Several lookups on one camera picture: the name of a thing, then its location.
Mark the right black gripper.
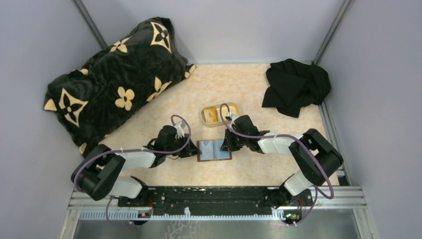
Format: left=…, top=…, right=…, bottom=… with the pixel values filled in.
left=220, top=127, right=248, bottom=152

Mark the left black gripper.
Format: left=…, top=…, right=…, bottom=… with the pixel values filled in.
left=165, top=132, right=202, bottom=158

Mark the brown leather card holder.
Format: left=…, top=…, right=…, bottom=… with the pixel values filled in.
left=197, top=139, right=232, bottom=162

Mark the beige oval tray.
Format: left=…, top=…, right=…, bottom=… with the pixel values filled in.
left=200, top=102, right=240, bottom=127

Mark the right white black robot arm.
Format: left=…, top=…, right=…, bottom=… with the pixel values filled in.
left=221, top=114, right=343, bottom=205

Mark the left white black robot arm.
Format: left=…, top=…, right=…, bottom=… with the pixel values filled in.
left=71, top=125, right=202, bottom=206

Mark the black floral plush pillow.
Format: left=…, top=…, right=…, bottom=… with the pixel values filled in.
left=44, top=17, right=196, bottom=155

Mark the crumpled black cloth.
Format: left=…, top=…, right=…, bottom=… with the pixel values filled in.
left=262, top=58, right=331, bottom=118

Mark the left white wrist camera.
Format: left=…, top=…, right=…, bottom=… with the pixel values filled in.
left=173, top=121, right=186, bottom=138

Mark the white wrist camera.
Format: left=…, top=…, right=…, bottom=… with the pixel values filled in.
left=173, top=121, right=186, bottom=138
left=225, top=113, right=239, bottom=125

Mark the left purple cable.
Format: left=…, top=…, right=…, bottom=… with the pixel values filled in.
left=73, top=115, right=193, bottom=228

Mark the purple cable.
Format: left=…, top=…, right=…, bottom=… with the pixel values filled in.
left=219, top=103, right=335, bottom=226
left=73, top=115, right=193, bottom=228

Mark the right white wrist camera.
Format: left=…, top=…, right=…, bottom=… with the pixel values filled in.
left=225, top=113, right=239, bottom=125

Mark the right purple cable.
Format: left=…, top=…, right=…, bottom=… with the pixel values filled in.
left=219, top=103, right=335, bottom=226

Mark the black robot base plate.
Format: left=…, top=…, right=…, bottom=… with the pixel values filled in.
left=118, top=186, right=313, bottom=216

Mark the white toothed cable rail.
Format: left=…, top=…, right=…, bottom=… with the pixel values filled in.
left=79, top=208, right=286, bottom=221

